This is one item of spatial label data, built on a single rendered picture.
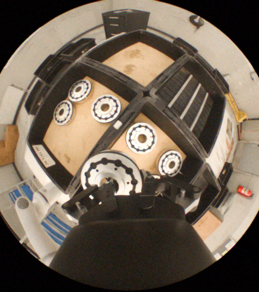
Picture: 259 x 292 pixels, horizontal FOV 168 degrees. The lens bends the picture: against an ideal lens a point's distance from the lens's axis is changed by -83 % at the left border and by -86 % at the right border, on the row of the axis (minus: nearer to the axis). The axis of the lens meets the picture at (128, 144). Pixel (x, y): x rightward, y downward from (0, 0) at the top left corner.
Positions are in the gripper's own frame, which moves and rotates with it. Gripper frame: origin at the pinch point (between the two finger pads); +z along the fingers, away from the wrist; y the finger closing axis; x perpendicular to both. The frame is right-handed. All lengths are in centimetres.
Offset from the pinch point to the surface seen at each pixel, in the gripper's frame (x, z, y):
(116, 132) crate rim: 8.5, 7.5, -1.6
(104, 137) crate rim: 7.8, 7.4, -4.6
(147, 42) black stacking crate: 61, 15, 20
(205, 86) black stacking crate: 30, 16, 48
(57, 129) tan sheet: 15.7, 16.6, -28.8
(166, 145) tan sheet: 2.1, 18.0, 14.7
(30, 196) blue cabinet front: -68, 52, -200
